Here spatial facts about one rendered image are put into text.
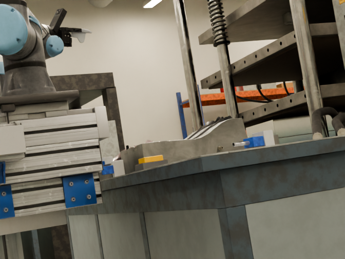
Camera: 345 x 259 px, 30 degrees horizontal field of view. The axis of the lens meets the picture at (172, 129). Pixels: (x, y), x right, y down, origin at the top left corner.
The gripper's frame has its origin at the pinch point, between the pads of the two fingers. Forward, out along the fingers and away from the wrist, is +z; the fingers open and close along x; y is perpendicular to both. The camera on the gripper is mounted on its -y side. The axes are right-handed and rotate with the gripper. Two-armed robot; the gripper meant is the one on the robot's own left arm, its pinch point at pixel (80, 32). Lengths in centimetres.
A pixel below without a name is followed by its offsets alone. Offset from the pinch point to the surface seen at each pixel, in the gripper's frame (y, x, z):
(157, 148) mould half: 50, 71, -34
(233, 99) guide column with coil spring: 31, 28, 73
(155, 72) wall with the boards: -48, -483, 600
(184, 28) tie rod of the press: -12, -15, 91
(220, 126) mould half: 44, 82, -13
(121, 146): 61, -283, 309
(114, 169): 57, 54, -37
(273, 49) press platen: 11, 64, 54
